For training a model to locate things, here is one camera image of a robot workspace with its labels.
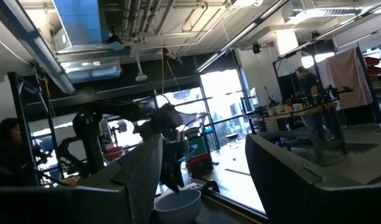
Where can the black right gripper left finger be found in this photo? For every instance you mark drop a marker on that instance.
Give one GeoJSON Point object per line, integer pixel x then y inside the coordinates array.
{"type": "Point", "coordinates": [94, 199]}

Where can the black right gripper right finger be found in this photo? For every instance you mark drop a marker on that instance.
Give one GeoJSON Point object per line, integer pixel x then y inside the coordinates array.
{"type": "Point", "coordinates": [302, 193]}

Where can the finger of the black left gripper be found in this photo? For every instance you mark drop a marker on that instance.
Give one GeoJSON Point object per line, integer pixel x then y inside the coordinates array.
{"type": "Point", "coordinates": [178, 179]}
{"type": "Point", "coordinates": [167, 175]}

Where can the white bowl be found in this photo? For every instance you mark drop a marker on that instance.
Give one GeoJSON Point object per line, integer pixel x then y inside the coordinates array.
{"type": "Point", "coordinates": [178, 207]}

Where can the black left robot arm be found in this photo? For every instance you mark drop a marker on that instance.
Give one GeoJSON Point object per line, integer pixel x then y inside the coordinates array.
{"type": "Point", "coordinates": [91, 130]}

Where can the background black robot arm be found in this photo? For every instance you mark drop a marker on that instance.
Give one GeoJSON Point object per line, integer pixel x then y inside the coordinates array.
{"type": "Point", "coordinates": [330, 91]}

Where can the red box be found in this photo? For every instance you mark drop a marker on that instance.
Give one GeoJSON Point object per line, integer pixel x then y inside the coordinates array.
{"type": "Point", "coordinates": [200, 165]}

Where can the wooden workbench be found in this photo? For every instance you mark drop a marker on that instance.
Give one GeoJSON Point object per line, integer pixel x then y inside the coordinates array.
{"type": "Point", "coordinates": [290, 113]}

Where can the white hanging lamp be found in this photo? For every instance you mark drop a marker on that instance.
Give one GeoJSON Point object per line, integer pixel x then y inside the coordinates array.
{"type": "Point", "coordinates": [140, 74]}

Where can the seated person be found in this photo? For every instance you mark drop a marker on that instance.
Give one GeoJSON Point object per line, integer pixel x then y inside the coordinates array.
{"type": "Point", "coordinates": [7, 155]}

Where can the black metal rack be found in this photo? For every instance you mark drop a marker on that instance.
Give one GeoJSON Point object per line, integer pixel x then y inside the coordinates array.
{"type": "Point", "coordinates": [22, 124]}

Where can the standing person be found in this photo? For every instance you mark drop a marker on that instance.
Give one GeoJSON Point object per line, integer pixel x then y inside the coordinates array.
{"type": "Point", "coordinates": [308, 82]}

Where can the pink hanging cloth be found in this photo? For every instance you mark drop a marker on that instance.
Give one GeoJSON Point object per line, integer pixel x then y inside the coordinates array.
{"type": "Point", "coordinates": [346, 77]}

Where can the red storage bins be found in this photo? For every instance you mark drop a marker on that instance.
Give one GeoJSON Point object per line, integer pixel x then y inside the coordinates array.
{"type": "Point", "coordinates": [374, 65]}

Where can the black frame clamp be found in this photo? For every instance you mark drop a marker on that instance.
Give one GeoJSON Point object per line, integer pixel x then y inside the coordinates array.
{"type": "Point", "coordinates": [209, 186]}

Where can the black aluminium table frame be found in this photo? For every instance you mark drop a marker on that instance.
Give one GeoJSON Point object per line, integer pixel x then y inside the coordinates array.
{"type": "Point", "coordinates": [237, 208]}

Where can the black partition frame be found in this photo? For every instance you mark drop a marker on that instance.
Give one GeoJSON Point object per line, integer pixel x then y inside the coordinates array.
{"type": "Point", "coordinates": [369, 93]}

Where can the black ceiling camera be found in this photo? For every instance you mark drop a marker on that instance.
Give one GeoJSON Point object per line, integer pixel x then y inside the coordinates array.
{"type": "Point", "coordinates": [256, 48]}

